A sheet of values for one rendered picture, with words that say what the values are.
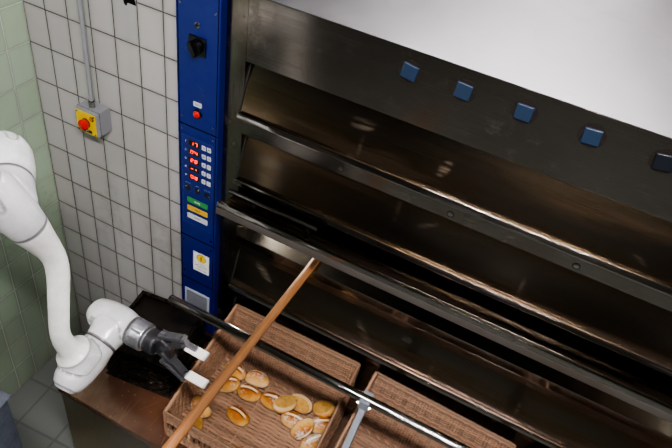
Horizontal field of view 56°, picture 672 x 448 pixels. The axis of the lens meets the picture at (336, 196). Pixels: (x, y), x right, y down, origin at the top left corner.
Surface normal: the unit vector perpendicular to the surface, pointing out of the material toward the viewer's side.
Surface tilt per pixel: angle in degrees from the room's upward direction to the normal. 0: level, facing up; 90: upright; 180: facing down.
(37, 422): 0
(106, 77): 90
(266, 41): 90
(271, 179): 70
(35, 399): 0
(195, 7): 90
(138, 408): 0
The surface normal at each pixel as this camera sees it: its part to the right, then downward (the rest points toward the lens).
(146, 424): 0.14, -0.76
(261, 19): -0.44, 0.52
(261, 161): -0.36, 0.22
